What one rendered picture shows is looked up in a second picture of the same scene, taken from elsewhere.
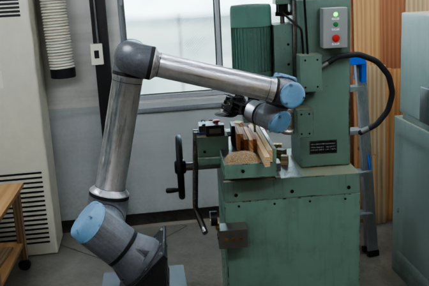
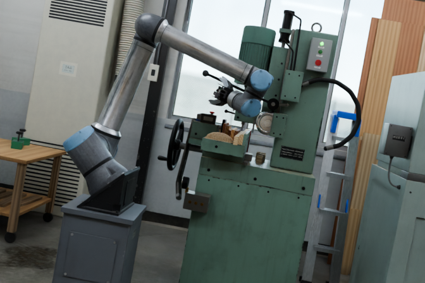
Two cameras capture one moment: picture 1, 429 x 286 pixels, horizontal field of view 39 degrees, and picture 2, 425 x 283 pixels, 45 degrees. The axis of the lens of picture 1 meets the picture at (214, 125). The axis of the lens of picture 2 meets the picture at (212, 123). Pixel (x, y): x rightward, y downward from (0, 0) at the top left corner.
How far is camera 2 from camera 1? 70 cm
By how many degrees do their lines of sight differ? 14
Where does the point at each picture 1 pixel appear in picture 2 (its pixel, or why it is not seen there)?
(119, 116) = (128, 70)
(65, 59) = not seen: hidden behind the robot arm
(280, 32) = (277, 53)
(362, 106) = (351, 156)
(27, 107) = (88, 96)
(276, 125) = (246, 108)
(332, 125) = (303, 136)
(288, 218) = (247, 201)
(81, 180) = not seen: hidden behind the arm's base
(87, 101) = (136, 109)
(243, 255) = (203, 223)
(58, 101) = not seen: hidden behind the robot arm
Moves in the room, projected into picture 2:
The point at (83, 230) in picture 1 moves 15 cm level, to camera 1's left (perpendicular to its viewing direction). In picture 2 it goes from (71, 139) to (38, 132)
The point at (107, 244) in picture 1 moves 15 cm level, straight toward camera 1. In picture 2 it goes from (85, 156) to (77, 161)
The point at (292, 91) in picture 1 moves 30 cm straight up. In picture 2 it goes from (261, 76) to (274, 6)
